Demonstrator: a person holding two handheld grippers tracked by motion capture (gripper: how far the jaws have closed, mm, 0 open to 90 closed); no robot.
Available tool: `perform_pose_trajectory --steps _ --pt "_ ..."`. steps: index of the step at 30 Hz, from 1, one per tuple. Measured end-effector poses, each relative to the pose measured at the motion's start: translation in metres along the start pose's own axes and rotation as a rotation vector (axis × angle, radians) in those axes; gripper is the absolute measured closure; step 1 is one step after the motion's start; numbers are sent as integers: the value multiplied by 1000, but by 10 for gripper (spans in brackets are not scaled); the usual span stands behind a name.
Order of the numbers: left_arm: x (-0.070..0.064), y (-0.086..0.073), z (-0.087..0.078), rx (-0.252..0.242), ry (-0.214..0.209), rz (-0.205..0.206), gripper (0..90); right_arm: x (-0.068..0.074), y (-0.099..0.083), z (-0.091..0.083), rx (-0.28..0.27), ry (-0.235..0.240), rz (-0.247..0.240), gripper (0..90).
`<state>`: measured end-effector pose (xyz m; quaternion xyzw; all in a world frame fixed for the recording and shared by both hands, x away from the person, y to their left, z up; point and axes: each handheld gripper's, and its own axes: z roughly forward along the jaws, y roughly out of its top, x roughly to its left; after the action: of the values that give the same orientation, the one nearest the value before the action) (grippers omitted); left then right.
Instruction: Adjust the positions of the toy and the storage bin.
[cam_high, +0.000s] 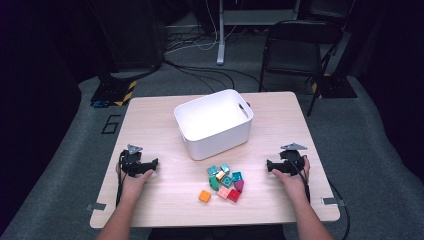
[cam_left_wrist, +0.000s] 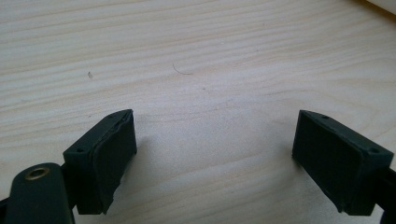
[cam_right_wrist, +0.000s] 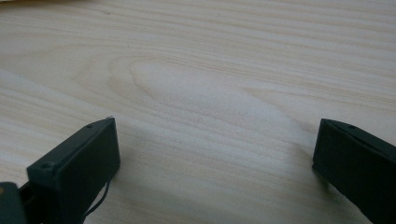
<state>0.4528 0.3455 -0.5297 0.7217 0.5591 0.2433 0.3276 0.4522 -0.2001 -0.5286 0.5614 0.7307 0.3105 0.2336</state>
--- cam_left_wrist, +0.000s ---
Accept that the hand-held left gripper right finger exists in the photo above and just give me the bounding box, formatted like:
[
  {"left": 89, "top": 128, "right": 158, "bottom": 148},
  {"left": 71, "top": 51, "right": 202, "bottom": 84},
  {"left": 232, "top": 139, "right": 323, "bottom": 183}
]
[{"left": 291, "top": 109, "right": 395, "bottom": 217}]

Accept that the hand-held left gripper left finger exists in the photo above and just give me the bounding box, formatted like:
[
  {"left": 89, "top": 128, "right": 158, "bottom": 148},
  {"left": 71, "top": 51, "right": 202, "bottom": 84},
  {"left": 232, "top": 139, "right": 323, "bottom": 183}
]
[{"left": 63, "top": 108, "right": 138, "bottom": 216}]

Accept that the white plastic bin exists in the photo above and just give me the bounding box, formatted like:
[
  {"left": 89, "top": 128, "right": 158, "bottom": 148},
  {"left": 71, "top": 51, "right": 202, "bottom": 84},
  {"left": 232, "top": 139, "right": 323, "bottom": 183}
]
[{"left": 365, "top": 0, "right": 396, "bottom": 16}]

